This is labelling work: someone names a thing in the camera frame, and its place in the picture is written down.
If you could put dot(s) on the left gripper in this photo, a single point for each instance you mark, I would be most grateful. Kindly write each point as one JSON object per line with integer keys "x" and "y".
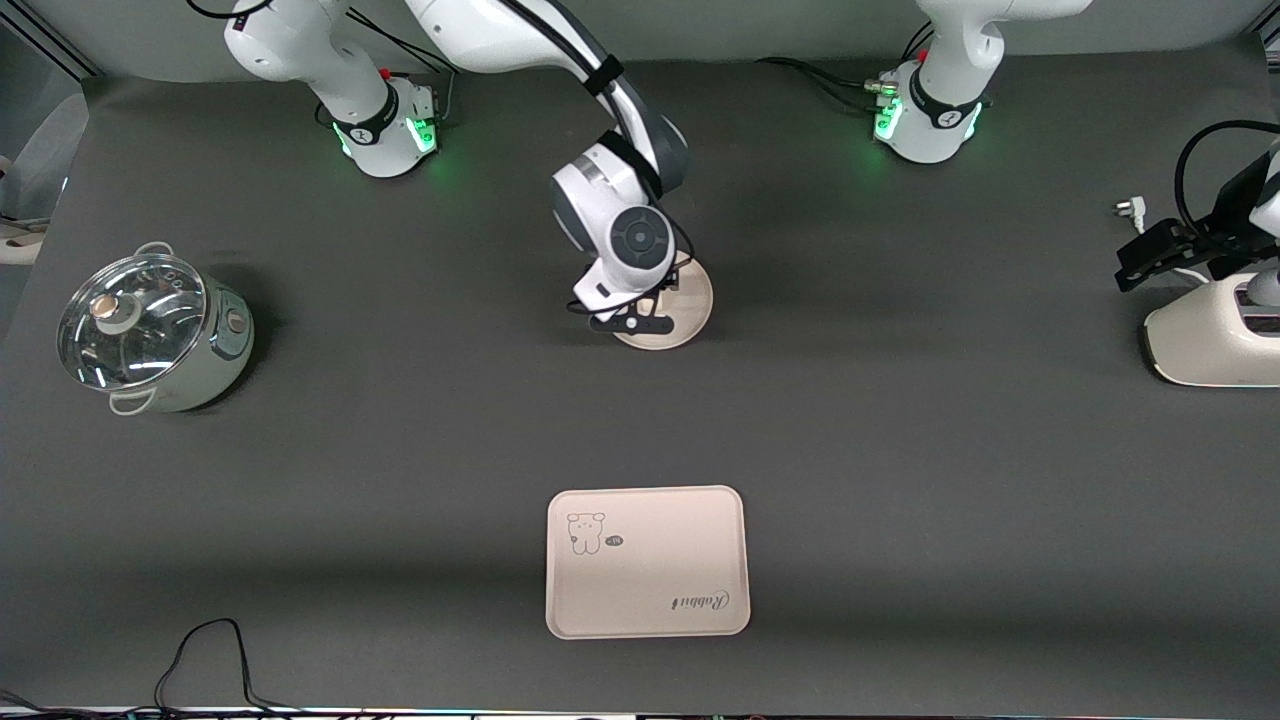
{"x": 1222, "y": 216}

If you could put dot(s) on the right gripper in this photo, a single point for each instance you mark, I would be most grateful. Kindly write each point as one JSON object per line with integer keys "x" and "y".
{"x": 672, "y": 281}

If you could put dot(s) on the round beige plate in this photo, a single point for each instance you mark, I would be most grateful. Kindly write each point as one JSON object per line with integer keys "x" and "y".
{"x": 690, "y": 315}

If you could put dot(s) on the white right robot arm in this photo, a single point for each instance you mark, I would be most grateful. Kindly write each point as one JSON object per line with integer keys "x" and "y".
{"x": 640, "y": 240}

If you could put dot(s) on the beige rabbit print tray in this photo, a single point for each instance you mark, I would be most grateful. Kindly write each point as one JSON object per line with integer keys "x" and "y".
{"x": 650, "y": 570}

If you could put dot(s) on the cream white toaster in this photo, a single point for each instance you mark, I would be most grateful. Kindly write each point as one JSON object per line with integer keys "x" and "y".
{"x": 1200, "y": 345}

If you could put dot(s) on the dark grey table mat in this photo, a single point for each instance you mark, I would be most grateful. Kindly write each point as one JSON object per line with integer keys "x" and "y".
{"x": 900, "y": 450}

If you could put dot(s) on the grey translucent cover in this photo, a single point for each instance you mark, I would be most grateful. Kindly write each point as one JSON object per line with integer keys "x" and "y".
{"x": 45, "y": 160}

